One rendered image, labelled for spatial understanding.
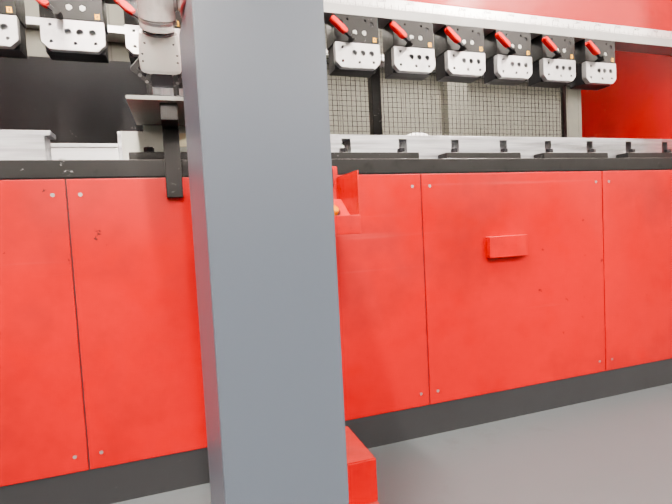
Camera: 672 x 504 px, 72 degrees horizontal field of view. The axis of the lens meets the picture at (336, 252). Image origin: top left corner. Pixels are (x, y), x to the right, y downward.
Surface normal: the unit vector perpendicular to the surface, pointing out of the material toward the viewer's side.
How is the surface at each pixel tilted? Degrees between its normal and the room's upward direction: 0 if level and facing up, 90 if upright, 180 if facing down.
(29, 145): 90
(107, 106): 90
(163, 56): 132
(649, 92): 90
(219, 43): 90
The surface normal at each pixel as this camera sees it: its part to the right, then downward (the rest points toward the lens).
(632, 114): -0.95, 0.07
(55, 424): 0.32, 0.04
